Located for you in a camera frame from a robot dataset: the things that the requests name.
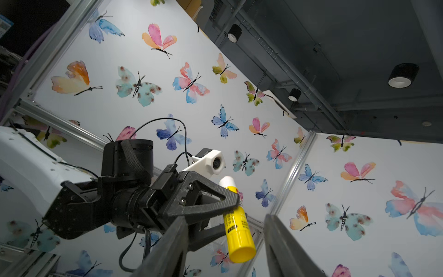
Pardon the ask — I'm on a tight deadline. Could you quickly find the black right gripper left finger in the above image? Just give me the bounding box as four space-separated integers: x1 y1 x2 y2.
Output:
132 217 189 277

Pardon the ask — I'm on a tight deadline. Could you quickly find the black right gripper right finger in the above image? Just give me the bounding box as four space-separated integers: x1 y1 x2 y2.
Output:
264 214 325 277

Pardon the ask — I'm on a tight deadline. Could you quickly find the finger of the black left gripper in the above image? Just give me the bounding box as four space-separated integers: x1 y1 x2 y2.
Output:
162 172 239 218
188 224 226 251

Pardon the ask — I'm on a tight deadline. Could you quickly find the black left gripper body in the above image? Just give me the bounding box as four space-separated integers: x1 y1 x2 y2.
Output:
110 164 215 233

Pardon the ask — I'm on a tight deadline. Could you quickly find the yellow glue stick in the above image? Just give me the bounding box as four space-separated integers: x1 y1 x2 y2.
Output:
219 176 256 263

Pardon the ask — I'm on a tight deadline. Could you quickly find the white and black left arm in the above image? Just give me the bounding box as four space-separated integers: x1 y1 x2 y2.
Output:
1 127 240 251

